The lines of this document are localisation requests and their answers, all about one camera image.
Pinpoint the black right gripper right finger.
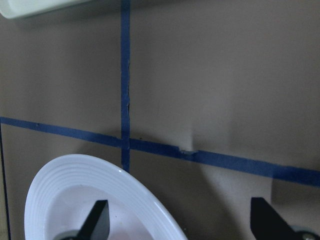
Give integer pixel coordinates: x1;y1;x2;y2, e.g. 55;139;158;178
250;197;300;240

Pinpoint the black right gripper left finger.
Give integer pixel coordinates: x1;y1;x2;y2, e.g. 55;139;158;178
76;200;110;240

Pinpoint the white round plate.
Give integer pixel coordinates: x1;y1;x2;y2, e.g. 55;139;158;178
24;154;186;240

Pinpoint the cream bear tray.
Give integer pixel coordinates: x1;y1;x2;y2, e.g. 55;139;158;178
0;0;88;19

